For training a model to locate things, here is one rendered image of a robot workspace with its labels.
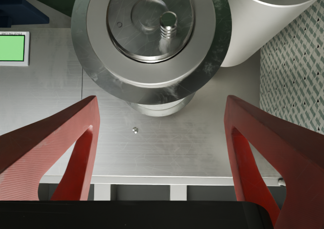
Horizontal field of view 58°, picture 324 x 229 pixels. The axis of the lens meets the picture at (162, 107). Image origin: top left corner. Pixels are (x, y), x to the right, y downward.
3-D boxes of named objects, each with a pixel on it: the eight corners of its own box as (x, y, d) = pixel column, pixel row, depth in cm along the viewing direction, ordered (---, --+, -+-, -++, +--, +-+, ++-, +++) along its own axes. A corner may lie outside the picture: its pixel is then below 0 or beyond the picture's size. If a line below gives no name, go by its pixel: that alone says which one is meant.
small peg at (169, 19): (162, 31, 22) (157, 13, 22) (162, 42, 25) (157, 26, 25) (180, 25, 22) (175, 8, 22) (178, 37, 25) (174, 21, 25)
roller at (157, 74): (215, -43, 26) (216, 85, 25) (190, 42, 52) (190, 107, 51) (87, -43, 26) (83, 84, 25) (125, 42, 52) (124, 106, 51)
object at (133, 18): (148, -45, 25) (212, 13, 25) (149, -33, 27) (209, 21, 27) (87, 18, 25) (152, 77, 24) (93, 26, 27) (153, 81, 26)
